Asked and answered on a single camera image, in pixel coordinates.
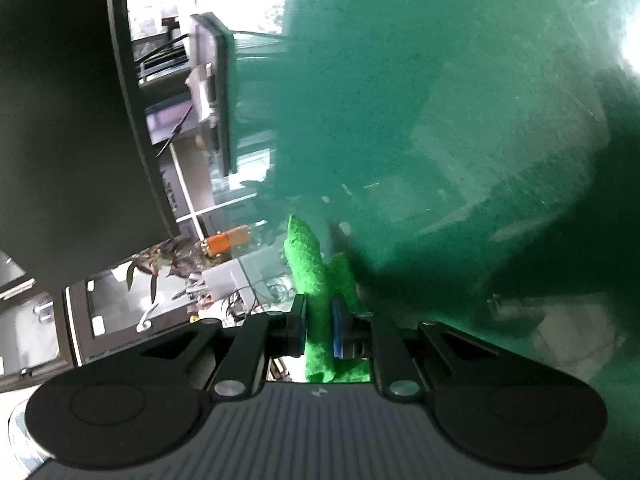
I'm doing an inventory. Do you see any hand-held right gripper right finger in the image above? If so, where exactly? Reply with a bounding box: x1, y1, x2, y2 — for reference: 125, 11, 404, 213
331, 294, 501, 404

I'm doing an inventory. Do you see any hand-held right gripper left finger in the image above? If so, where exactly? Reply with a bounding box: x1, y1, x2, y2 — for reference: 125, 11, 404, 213
135, 294, 308, 403

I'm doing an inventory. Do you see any green microfibre cloth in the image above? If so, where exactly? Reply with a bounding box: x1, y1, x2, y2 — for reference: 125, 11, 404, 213
282, 214, 372, 384

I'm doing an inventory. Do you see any dark-leaved potted plant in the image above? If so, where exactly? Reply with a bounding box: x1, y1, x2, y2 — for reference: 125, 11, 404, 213
125, 237, 211, 306

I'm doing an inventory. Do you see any dark framed glass door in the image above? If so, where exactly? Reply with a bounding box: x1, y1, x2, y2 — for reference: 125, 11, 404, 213
62, 260, 236, 367

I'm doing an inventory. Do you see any black curved monitor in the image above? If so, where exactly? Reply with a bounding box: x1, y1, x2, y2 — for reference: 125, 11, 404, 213
0, 0, 179, 292

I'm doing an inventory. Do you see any white door handle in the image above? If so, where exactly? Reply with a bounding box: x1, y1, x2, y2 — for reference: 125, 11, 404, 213
137, 304, 160, 332

